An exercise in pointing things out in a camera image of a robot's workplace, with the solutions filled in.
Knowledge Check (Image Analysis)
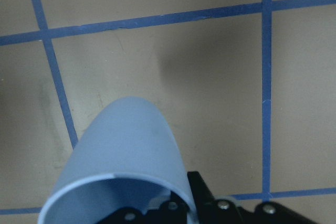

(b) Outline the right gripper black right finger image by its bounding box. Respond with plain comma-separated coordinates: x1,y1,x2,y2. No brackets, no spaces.
187,171,314,224

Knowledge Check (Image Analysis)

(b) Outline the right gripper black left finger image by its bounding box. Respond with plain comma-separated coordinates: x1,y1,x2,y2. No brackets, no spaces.
98,191,189,223

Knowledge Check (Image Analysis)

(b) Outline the blue cup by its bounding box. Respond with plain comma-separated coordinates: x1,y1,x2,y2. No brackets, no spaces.
38,97,198,223

